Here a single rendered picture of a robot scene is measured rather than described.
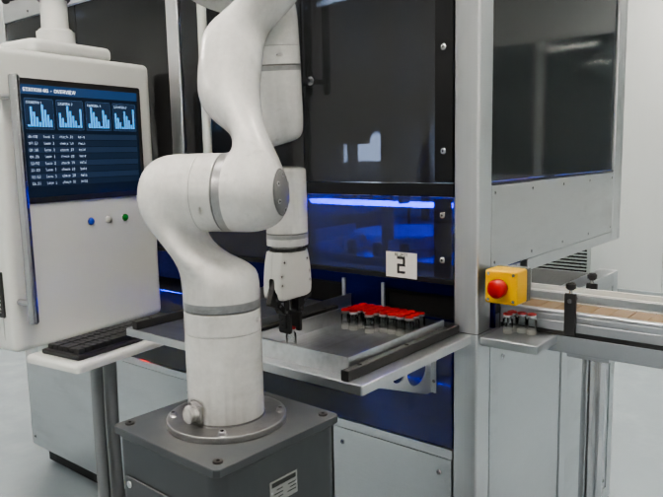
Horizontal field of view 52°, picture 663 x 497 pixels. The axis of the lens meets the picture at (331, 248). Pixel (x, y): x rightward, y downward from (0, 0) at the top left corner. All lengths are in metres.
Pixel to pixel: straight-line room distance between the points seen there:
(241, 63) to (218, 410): 0.53
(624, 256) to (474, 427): 4.71
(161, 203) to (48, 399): 2.07
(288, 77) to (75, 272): 0.91
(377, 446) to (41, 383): 1.68
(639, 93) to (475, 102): 4.70
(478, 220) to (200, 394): 0.71
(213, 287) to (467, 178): 0.67
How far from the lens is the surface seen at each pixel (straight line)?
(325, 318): 1.57
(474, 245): 1.48
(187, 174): 1.02
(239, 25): 1.10
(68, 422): 2.93
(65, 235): 1.92
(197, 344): 1.05
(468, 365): 1.54
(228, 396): 1.06
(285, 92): 1.30
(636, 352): 1.51
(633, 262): 6.18
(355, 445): 1.80
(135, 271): 2.08
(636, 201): 6.12
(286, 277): 1.34
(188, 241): 1.04
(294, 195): 1.32
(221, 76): 1.07
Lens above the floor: 1.28
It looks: 8 degrees down
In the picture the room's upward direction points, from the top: 1 degrees counter-clockwise
